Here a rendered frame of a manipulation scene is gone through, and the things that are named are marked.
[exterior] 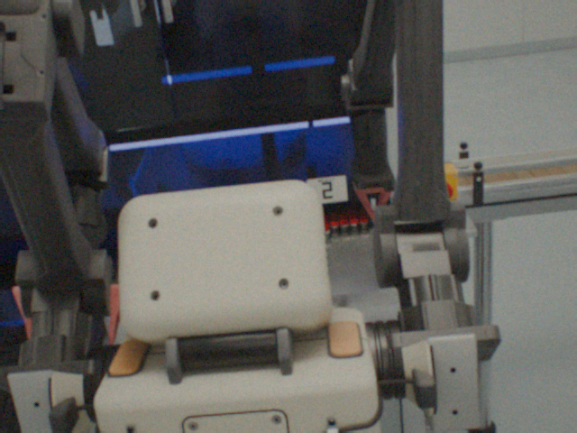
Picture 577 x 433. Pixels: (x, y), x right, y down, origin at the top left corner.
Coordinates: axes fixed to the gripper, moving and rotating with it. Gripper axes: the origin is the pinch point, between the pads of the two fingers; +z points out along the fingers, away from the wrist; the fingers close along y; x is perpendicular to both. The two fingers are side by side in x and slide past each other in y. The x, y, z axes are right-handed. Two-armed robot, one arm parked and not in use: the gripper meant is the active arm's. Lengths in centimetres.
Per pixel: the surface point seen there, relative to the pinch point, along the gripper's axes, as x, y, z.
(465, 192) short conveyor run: -25.9, 37.3, 16.5
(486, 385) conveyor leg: -32, 40, 79
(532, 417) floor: -52, 58, 109
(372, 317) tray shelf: 2.1, -3.2, 20.1
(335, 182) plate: 5.1, 26.7, 5.0
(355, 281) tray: 3.9, 9.7, 20.1
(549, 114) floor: -155, 331, 115
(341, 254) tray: 5.7, 21.7, 20.3
